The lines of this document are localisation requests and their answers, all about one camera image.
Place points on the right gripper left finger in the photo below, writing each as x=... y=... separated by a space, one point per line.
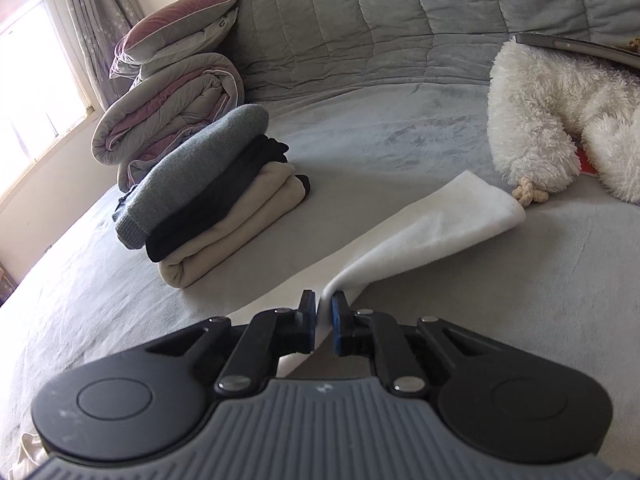
x=269 y=336

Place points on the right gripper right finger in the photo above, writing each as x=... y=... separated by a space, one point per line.
x=377 y=337

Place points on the white cream sweatshirt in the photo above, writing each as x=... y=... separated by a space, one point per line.
x=464 y=212

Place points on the folded beige garment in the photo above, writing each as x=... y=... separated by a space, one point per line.
x=275 y=191

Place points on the folded black garment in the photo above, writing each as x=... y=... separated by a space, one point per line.
x=215 y=202

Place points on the folded grey garment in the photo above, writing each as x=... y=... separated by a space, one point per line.
x=185 y=172

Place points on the grey bed blanket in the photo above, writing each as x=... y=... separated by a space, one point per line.
x=563 y=285

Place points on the folded grey pink quilt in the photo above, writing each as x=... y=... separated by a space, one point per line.
x=161 y=111

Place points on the white plush toy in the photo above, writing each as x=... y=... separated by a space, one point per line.
x=548 y=110

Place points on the grey quilted headboard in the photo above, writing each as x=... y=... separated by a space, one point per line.
x=284 y=49

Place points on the pink grey pillow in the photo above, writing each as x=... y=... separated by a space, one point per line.
x=171 y=34

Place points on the window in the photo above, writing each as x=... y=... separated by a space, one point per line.
x=44 y=97

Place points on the dark tablet device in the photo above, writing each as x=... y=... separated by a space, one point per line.
x=611 y=54

